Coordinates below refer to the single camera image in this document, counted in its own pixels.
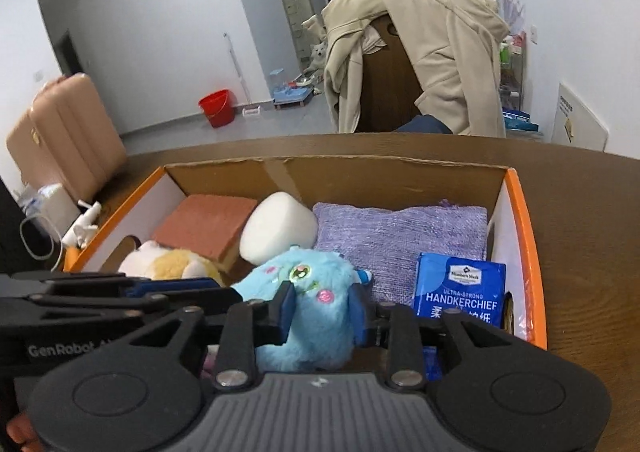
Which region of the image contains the brown wooden chair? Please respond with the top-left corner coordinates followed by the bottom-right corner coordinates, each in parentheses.
top-left (357, 14), bottom-right (426, 134)

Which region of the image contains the pale pink wall decoration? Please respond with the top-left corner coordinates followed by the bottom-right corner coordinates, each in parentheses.
top-left (500, 0), bottom-right (527, 33)

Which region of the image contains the yellow white plush toy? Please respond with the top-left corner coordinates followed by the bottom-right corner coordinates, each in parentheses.
top-left (117, 239), bottom-right (223, 289)

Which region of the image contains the person's left hand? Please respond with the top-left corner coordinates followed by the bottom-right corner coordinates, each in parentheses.
top-left (5, 409), bottom-right (46, 448)

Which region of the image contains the white appliance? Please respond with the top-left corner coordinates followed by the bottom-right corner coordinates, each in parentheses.
top-left (17, 182), bottom-right (81, 245)

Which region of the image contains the white plastic toy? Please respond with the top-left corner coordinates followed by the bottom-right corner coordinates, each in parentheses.
top-left (62, 201), bottom-right (102, 248)

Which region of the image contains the beige jacket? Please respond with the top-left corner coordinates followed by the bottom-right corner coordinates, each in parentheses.
top-left (322, 0), bottom-right (511, 138)

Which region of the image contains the white cable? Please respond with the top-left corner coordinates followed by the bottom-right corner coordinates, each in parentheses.
top-left (20, 216), bottom-right (66, 260)

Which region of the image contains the blue package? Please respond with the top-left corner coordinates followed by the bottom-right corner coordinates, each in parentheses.
top-left (502, 108), bottom-right (541, 133)

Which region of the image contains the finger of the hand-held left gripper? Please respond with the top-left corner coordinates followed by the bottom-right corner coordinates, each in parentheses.
top-left (0, 288), bottom-right (244, 322)
top-left (10, 272), bottom-right (223, 298)

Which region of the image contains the purple knitted cloth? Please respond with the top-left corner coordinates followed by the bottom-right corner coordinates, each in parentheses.
top-left (312, 199), bottom-right (488, 303)

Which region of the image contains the white board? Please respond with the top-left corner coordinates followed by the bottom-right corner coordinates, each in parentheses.
top-left (551, 81), bottom-right (610, 153)

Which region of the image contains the blue tissue pack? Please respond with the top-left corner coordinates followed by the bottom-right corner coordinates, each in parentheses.
top-left (412, 252), bottom-right (507, 380)

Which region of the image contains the white soft foam block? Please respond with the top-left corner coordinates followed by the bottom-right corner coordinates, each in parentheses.
top-left (239, 192), bottom-right (318, 265)

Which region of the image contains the dark blue cloth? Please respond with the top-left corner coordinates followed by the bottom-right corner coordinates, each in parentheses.
top-left (395, 114), bottom-right (456, 134)

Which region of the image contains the blue pet feeder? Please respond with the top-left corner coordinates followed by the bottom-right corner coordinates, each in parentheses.
top-left (270, 67), bottom-right (315, 109)

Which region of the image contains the metal storage rack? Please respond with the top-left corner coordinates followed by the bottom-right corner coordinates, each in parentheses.
top-left (497, 32), bottom-right (527, 113)

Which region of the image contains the light blue plush toy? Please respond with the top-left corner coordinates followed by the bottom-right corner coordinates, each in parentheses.
top-left (230, 244), bottom-right (373, 373)

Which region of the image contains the orange sponge block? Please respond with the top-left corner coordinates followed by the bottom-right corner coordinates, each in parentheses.
top-left (151, 193), bottom-right (258, 275)

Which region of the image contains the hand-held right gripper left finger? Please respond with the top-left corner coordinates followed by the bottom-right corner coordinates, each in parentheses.
top-left (125, 280), bottom-right (298, 390)

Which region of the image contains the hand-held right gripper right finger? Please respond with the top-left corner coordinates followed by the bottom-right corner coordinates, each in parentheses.
top-left (348, 283), bottom-right (521, 390)

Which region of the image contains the pink suitcase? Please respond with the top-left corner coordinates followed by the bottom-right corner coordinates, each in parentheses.
top-left (5, 72), bottom-right (128, 203)

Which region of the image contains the white dog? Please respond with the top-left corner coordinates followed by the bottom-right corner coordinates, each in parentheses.
top-left (302, 42), bottom-right (328, 83)

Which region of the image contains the red bucket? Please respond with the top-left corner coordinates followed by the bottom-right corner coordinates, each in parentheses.
top-left (197, 88), bottom-right (236, 129)

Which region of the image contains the white mop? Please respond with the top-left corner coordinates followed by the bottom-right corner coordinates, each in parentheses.
top-left (222, 32), bottom-right (263, 119)

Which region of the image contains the orange-edged cardboard box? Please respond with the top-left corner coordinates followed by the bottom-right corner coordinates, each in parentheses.
top-left (62, 154), bottom-right (548, 353)

